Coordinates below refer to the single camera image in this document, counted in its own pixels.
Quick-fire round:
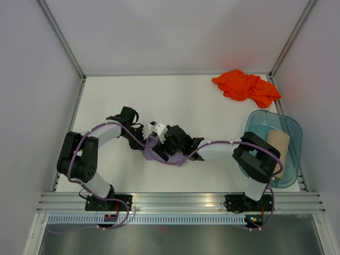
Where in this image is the aluminium frame post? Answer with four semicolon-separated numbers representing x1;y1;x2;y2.
268;0;318;80
36;0;86;81

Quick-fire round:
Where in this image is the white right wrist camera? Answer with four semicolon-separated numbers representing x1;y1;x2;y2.
149;121;168;143

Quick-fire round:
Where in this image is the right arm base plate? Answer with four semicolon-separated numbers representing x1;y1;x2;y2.
223;194;273;214

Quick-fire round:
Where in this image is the left aluminium frame post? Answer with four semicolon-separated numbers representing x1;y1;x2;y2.
36;0;86;81

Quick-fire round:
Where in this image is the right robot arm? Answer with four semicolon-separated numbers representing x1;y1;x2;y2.
146;122;283;210

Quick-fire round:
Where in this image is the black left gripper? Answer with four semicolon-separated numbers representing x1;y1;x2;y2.
122;125;150;151

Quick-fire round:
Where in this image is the orange t-shirt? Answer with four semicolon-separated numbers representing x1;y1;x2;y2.
211;69;282;109

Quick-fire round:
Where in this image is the right aluminium frame post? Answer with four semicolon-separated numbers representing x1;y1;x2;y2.
268;0;318;80

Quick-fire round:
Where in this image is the slotted cable duct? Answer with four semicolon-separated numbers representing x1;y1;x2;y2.
47;213;246;225

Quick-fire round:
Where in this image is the rolled beige t-shirt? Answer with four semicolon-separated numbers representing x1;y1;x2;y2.
267;129;290;168

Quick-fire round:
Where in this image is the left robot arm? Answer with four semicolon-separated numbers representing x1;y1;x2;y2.
56;106;146;210

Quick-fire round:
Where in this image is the purple t-shirt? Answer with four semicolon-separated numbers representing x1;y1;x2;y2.
142;133;186;166

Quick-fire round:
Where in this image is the aluminium mounting rail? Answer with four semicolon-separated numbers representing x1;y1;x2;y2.
36;192;326;214

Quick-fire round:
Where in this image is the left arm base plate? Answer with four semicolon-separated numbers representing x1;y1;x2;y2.
79;192;133;212

